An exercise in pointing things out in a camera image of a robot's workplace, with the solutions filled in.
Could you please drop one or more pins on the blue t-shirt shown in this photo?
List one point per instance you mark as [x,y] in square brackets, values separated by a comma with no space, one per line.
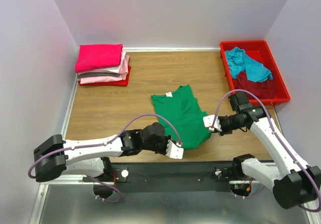
[238,61]

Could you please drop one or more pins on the red plastic bin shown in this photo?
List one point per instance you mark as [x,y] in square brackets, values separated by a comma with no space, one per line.
[259,51]

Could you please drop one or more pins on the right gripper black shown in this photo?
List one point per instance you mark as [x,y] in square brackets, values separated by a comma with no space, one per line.
[223,131]

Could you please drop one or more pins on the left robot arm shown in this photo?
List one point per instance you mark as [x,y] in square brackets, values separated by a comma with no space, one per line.
[56,157]

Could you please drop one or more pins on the red folded t-shirt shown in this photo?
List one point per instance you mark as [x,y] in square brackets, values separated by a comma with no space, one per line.
[113,83]

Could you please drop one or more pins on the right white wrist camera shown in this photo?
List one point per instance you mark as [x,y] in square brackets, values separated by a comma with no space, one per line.
[212,123]

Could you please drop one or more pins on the dark red t-shirt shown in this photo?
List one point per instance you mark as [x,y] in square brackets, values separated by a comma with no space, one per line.
[262,90]

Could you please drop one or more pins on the magenta folded t-shirt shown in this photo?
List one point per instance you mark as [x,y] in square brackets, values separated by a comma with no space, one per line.
[98,56]

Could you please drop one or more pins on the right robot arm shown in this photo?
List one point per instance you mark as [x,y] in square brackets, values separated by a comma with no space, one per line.
[293,182]

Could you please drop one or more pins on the light pink folded t-shirt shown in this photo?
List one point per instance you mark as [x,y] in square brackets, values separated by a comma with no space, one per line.
[124,71]

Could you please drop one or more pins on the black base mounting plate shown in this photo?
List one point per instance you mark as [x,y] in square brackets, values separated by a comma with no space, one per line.
[172,176]

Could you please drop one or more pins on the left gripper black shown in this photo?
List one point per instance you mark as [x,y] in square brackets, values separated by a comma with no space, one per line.
[166,139]

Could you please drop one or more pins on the grey folded t-shirt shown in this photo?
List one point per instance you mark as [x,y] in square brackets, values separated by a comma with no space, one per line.
[97,74]

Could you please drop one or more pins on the green t-shirt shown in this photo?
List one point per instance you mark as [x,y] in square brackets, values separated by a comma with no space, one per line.
[182,110]

